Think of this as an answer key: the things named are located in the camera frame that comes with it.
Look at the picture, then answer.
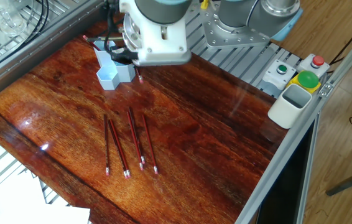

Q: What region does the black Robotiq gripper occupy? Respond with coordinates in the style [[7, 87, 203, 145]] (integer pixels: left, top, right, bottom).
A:
[[110, 52, 138, 65]]

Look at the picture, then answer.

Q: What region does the light blue hexagonal pen holder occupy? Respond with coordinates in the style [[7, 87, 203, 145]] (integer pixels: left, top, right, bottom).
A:
[[94, 45, 137, 91]]

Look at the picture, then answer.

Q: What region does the white rounded rectangular pen holder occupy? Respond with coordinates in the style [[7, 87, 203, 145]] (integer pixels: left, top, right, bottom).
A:
[[267, 83, 314, 130]]

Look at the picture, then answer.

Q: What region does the brown wood-grain board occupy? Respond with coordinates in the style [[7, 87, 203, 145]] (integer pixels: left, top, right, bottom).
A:
[[0, 12, 290, 224]]

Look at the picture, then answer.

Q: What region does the clear plastic container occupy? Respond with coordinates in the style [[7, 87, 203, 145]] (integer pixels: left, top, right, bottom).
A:
[[0, 0, 29, 37]]

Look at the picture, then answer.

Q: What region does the white control button box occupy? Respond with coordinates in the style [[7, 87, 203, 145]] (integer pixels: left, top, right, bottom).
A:
[[262, 54, 331, 95]]

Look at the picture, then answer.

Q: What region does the large white paper sheet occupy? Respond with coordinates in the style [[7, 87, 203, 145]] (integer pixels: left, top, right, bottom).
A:
[[0, 179, 47, 224]]

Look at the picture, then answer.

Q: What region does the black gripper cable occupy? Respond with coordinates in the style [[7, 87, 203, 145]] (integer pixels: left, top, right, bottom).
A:
[[104, 34, 128, 54]]

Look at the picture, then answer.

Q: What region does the black cable bundle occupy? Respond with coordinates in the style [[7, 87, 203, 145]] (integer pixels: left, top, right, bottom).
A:
[[11, 0, 52, 39]]

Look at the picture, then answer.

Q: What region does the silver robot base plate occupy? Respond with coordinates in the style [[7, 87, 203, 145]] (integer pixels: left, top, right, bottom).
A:
[[201, 7, 270, 50]]

